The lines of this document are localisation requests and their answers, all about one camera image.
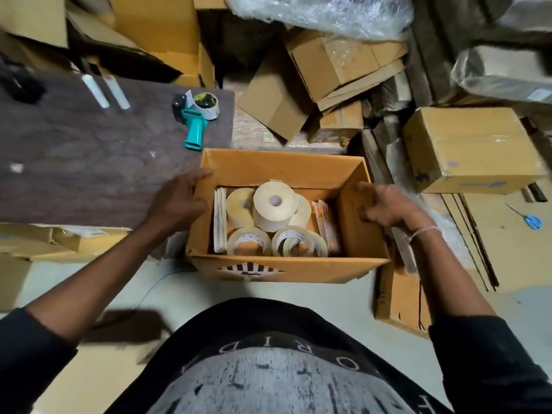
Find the person's right forearm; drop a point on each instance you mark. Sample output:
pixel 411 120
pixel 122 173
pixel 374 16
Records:
pixel 448 280

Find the clear plastic wrapped bundle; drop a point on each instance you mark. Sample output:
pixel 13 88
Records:
pixel 319 12

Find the person's left forearm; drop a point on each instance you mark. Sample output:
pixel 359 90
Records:
pixel 86 284

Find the stack of grey wrapped bundles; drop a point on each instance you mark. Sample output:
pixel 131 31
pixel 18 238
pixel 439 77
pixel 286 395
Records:
pixel 496 68

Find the tilted brown carton plastic patch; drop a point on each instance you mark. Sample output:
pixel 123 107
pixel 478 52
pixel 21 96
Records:
pixel 336 64

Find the sealed taped carton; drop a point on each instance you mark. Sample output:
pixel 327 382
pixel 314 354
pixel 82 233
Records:
pixel 474 146

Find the yellowish label roll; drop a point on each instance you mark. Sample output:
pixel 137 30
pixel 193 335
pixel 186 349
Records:
pixel 239 206

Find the black printed shirt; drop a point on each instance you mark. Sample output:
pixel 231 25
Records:
pixel 276 340

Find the white label sheet bundle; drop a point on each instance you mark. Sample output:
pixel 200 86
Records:
pixel 220 219

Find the small orange carton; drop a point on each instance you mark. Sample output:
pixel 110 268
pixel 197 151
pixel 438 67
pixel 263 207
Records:
pixel 86 241

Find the black mesh pen holder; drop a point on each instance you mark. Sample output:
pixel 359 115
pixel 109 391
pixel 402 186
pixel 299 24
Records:
pixel 21 84

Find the plastic wrapped dark sheet stack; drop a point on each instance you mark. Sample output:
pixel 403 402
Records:
pixel 388 159

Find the pale wrist thread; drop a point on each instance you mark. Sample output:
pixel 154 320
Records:
pixel 422 231

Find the person's right hand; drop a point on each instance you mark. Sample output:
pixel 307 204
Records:
pixel 392 209

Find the white paper tube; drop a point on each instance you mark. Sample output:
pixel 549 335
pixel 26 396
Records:
pixel 95 91
pixel 116 92

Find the person's left hand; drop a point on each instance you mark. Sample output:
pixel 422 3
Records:
pixel 177 206

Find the folded flat brown carton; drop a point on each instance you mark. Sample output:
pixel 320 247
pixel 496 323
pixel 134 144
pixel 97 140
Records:
pixel 271 99

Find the teal tape dispenser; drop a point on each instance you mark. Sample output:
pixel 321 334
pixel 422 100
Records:
pixel 194 129

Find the small brown carton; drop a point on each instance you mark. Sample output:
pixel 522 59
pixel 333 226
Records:
pixel 340 122

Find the white label roll brown core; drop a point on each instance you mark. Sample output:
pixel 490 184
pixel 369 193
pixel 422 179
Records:
pixel 304 213

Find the brown supply box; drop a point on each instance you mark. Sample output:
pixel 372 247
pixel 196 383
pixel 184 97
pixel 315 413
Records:
pixel 280 168

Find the open orange carton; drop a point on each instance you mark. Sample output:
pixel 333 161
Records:
pixel 159 25

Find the flat brown cardboard piece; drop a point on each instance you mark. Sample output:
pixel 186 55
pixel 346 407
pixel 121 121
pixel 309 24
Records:
pixel 209 0

